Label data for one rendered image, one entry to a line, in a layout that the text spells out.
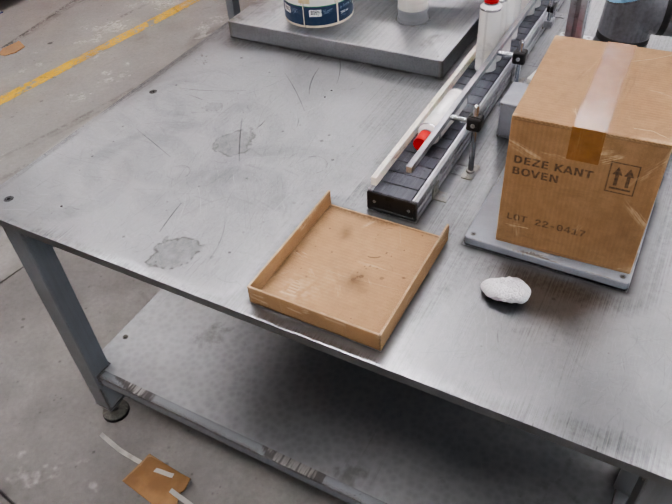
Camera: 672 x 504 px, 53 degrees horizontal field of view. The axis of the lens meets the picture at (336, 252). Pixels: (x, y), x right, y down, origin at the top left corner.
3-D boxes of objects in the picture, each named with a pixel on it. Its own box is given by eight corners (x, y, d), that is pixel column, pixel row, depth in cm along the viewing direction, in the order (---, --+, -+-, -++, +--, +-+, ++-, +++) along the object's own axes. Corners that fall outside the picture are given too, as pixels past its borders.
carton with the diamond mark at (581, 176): (535, 152, 144) (555, 33, 126) (653, 177, 136) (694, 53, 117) (494, 240, 125) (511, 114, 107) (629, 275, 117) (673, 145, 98)
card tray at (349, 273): (329, 204, 139) (328, 189, 136) (448, 239, 129) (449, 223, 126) (250, 301, 120) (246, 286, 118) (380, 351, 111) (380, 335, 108)
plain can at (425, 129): (447, 85, 151) (408, 131, 139) (469, 90, 149) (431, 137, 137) (446, 105, 155) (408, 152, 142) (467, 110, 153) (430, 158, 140)
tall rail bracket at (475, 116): (447, 162, 147) (451, 95, 136) (479, 170, 145) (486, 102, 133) (442, 170, 145) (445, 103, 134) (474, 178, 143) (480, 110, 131)
